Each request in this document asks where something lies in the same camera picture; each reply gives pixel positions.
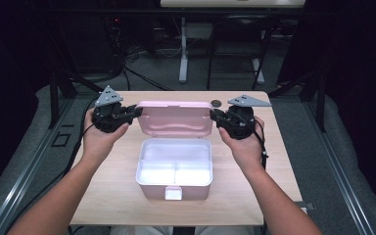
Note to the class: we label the aluminium floor rail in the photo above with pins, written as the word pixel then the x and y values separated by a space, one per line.
pixel 342 182
pixel 23 182

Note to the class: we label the black metal chair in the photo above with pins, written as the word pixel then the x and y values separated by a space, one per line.
pixel 235 49

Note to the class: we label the white divided tray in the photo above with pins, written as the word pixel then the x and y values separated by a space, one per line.
pixel 176 153

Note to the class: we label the black round table grommet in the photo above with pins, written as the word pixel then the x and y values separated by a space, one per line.
pixel 216 103

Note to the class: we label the black metal stand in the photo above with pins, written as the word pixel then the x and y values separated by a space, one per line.
pixel 58 88
pixel 316 91

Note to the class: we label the person's left hand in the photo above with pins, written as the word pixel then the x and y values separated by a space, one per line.
pixel 99 143

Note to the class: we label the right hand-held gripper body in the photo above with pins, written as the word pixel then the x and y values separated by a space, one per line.
pixel 241 122

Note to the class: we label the person's right hand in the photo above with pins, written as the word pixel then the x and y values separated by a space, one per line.
pixel 246 150

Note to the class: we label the pink storage box with lid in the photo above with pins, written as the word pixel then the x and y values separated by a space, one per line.
pixel 176 119

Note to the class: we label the grey table bracket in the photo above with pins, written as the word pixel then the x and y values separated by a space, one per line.
pixel 306 206

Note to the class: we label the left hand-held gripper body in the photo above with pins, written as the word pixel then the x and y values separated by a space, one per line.
pixel 109 112

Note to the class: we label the white desk with legs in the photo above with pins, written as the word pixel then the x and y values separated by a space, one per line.
pixel 231 3

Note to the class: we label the black computer tower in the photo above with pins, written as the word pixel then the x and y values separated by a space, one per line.
pixel 91 42

